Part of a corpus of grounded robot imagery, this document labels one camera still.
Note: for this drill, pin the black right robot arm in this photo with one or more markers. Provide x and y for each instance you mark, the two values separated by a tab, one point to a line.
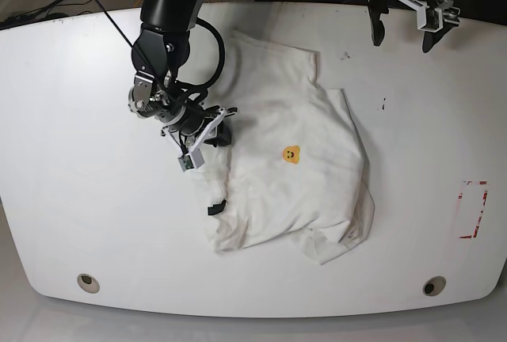
159	52

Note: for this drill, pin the left table cable grommet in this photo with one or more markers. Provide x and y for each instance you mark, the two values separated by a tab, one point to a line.
88	283

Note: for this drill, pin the white printed T-shirt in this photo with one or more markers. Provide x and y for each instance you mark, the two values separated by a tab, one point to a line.
295	166

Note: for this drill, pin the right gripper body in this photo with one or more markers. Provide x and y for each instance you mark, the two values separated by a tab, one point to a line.
189	125

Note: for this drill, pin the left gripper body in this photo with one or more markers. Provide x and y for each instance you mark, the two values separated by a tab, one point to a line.
432	16

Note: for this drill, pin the right table cable grommet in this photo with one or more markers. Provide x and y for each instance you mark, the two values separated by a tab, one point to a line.
434	286

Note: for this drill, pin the table cable grommet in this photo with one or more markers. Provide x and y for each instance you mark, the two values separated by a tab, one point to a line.
434	286
88	283

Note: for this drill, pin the red tape rectangle marker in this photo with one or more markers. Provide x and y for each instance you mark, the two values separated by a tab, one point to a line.
470	208

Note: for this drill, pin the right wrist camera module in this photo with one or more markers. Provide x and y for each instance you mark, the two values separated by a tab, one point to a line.
193	159

